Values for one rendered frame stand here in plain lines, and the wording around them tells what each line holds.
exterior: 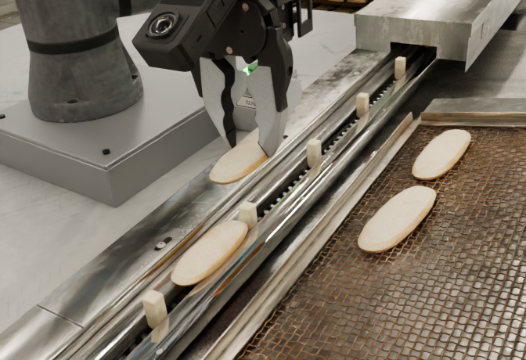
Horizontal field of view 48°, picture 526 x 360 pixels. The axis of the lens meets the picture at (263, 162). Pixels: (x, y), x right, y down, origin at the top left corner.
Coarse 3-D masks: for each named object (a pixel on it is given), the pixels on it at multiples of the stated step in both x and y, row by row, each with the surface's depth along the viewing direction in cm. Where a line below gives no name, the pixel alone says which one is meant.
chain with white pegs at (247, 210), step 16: (400, 64) 87; (368, 96) 77; (320, 144) 67; (240, 208) 57; (256, 224) 58; (192, 288) 52; (144, 304) 47; (160, 304) 47; (176, 304) 50; (160, 320) 47; (144, 336) 47; (128, 352) 46
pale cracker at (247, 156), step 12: (240, 144) 55; (252, 144) 54; (228, 156) 53; (240, 156) 52; (252, 156) 52; (264, 156) 53; (216, 168) 52; (228, 168) 51; (240, 168) 51; (252, 168) 52; (216, 180) 50; (228, 180) 50
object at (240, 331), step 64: (448, 128) 62; (512, 192) 48; (320, 256) 46; (384, 256) 44; (448, 256) 43; (512, 256) 41; (256, 320) 41; (320, 320) 40; (384, 320) 38; (448, 320) 37; (512, 320) 36
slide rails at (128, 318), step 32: (416, 64) 89; (352, 96) 81; (384, 96) 80; (320, 128) 74; (352, 128) 73; (288, 160) 68; (320, 160) 67; (256, 192) 62; (288, 192) 62; (160, 288) 51; (128, 320) 48; (96, 352) 45
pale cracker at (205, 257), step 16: (224, 224) 57; (240, 224) 57; (208, 240) 54; (224, 240) 54; (240, 240) 55; (192, 256) 52; (208, 256) 52; (224, 256) 53; (176, 272) 51; (192, 272) 51; (208, 272) 51
